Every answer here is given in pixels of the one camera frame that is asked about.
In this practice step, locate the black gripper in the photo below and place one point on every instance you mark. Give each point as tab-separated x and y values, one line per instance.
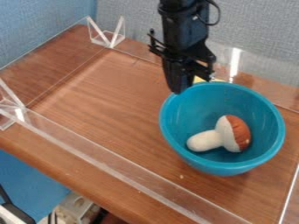
187	58

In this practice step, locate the brown white toy mushroom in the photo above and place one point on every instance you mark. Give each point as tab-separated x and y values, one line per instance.
231	135

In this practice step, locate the yellow object behind bowl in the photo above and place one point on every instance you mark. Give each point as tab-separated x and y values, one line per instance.
197	80

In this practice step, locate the blue plastic bowl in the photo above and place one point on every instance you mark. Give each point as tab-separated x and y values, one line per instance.
191	112

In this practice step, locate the clear acrylic back barrier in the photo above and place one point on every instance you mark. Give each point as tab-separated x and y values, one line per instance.
255	72

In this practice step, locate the clear acrylic barrier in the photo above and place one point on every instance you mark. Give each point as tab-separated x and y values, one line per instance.
93	171
255	72

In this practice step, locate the clear acrylic front barrier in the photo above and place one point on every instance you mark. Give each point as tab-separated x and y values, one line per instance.
93	171

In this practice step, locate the white power strip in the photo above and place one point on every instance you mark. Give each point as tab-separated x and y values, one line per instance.
75	210

